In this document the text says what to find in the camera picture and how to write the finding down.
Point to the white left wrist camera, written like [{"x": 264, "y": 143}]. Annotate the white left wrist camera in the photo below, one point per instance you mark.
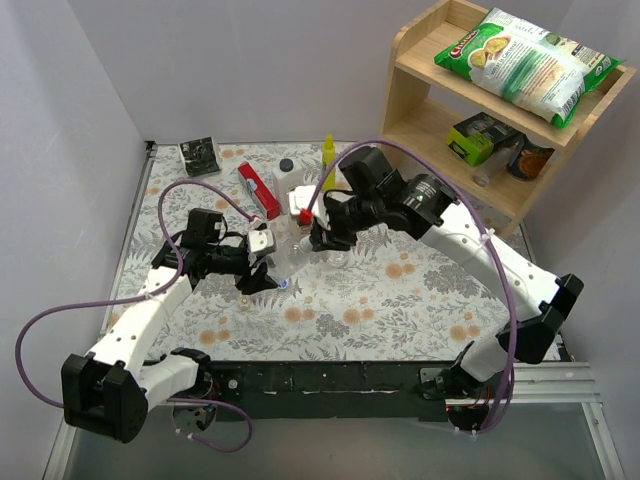
[{"x": 261, "y": 240}]

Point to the clear small bottle on shelf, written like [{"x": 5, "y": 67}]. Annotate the clear small bottle on shelf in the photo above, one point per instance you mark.
[{"x": 493, "y": 165}]

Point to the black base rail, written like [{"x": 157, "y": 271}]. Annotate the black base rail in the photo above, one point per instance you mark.
[{"x": 334, "y": 389}]

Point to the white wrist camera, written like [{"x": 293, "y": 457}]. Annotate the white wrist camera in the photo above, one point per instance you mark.
[
  {"x": 302, "y": 200},
  {"x": 261, "y": 240}
]

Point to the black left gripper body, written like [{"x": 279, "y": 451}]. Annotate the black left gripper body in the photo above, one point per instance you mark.
[{"x": 251, "y": 270}]

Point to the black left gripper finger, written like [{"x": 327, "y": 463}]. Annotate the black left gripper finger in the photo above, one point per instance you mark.
[
  {"x": 255, "y": 281},
  {"x": 263, "y": 259}
]

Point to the red toothpaste box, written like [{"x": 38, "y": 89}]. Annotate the red toothpaste box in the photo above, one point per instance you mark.
[{"x": 262, "y": 197}]

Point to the tin can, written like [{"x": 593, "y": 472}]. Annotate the tin can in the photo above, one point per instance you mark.
[{"x": 529, "y": 159}]

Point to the clear plastic bottle large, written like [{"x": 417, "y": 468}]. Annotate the clear plastic bottle large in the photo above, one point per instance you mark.
[{"x": 289, "y": 259}]

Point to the clear plastic bottle middle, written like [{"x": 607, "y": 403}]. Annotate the clear plastic bottle middle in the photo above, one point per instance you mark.
[{"x": 338, "y": 259}]

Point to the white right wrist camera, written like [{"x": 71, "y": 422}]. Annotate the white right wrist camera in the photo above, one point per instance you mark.
[{"x": 302, "y": 200}]

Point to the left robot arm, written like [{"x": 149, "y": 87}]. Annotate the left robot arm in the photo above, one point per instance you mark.
[{"x": 110, "y": 390}]

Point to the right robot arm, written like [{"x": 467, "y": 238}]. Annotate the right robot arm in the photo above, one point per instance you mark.
[{"x": 430, "y": 209}]

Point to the black patterned box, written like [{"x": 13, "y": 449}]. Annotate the black patterned box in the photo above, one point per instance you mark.
[{"x": 199, "y": 157}]

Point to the beige small cap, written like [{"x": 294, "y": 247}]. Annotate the beige small cap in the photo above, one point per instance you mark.
[{"x": 244, "y": 302}]

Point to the green black box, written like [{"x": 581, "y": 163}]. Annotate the green black box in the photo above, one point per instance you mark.
[{"x": 474, "y": 139}]

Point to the yellow-green tube bottle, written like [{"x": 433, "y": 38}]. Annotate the yellow-green tube bottle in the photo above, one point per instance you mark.
[{"x": 328, "y": 157}]

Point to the white bottle black cap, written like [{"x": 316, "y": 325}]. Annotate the white bottle black cap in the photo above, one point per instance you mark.
[{"x": 287, "y": 175}]

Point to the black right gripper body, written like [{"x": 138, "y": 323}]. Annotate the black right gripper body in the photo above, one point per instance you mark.
[{"x": 325, "y": 230}]

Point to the green chips bag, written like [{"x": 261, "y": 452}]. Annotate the green chips bag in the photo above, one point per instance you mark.
[{"x": 528, "y": 66}]

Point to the wooden shelf unit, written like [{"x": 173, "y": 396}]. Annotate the wooden shelf unit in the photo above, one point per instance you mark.
[{"x": 421, "y": 124}]

